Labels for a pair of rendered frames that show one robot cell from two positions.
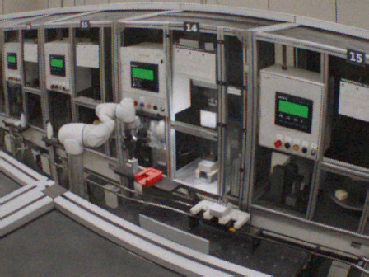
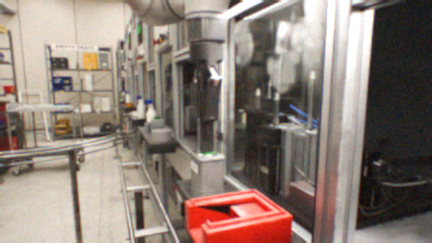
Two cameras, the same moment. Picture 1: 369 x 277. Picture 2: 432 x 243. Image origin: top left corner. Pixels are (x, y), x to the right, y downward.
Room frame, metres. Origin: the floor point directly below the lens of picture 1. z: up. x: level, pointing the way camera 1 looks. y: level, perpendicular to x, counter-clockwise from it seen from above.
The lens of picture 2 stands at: (2.37, 0.04, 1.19)
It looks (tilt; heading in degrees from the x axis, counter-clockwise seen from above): 9 degrees down; 32
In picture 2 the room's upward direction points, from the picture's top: straight up
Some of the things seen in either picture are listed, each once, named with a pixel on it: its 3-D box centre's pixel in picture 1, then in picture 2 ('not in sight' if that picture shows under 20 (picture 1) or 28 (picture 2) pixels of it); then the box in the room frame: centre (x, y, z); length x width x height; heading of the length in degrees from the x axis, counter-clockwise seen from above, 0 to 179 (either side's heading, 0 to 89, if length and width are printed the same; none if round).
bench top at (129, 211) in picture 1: (174, 261); not in sight; (2.13, 0.08, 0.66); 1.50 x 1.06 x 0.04; 53
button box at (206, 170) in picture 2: (133, 166); (210, 176); (2.90, 0.37, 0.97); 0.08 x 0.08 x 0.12; 53
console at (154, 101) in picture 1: (153, 76); not in sight; (3.03, 0.21, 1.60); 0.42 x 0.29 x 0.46; 53
